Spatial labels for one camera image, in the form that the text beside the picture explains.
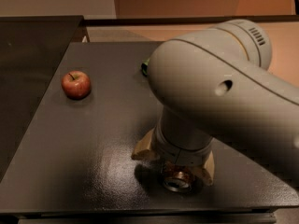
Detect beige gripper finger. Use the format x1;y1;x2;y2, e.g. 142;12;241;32
190;152;215;186
131;130;160;161

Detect orange soda can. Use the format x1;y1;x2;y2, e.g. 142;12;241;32
161;161;195;193

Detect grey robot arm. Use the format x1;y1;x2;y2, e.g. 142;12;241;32
132;20;299;191

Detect green snack bag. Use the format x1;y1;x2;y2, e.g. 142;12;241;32
141;58;150;77

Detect red apple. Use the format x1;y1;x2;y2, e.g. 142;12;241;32
61;70;92;100

